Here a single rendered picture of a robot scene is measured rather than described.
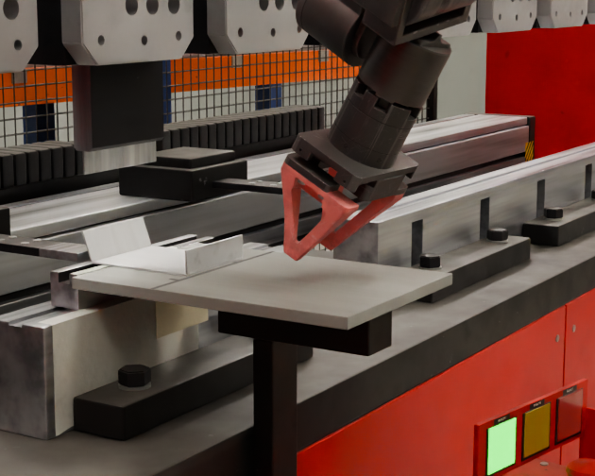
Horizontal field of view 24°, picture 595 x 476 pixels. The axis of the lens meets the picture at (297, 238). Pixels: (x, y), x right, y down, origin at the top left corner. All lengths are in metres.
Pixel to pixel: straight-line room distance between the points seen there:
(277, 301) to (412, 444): 0.43
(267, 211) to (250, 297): 0.79
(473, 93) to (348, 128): 8.17
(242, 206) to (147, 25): 0.66
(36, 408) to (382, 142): 0.35
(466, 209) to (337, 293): 0.72
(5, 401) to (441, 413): 0.53
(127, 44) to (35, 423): 0.32
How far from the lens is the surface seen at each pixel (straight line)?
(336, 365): 1.34
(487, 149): 2.49
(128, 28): 1.15
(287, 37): 1.35
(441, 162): 2.32
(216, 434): 1.14
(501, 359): 1.63
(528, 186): 1.98
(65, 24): 1.11
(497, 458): 1.32
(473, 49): 9.20
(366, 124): 1.06
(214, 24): 1.27
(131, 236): 1.25
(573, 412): 1.43
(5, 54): 1.04
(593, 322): 1.93
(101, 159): 1.20
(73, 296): 1.17
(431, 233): 1.70
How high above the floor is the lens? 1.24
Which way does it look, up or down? 11 degrees down
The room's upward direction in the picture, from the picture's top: straight up
